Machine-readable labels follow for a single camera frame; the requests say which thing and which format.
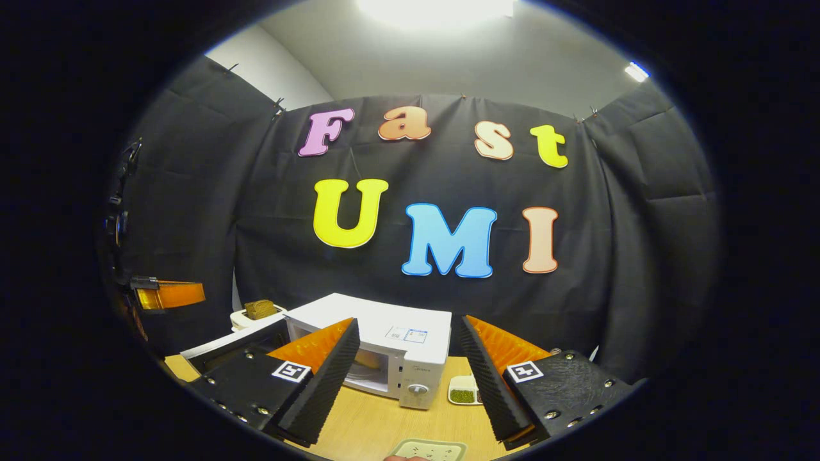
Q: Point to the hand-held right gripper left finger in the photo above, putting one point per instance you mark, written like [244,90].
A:
[323,384]

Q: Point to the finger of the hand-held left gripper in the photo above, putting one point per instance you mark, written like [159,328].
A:
[173,294]

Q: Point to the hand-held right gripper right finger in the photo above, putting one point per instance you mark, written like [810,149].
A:
[490,390]

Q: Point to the white microwave oven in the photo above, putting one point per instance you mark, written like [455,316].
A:
[384,320]

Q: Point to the white divided bean dish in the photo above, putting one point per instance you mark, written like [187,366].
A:
[462,390]

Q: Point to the white toaster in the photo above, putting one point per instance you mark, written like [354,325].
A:
[238,318]

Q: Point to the pale green square plate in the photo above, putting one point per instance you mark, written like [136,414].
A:
[429,451]

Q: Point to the brown bread slice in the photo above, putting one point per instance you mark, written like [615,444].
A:
[259,309]

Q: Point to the black backdrop cloth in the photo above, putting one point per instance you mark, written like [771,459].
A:
[256,192]

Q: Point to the small ceiling light panel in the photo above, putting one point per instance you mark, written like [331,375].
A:
[637,72]

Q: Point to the large ceiling light panel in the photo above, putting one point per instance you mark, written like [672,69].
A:
[435,11]

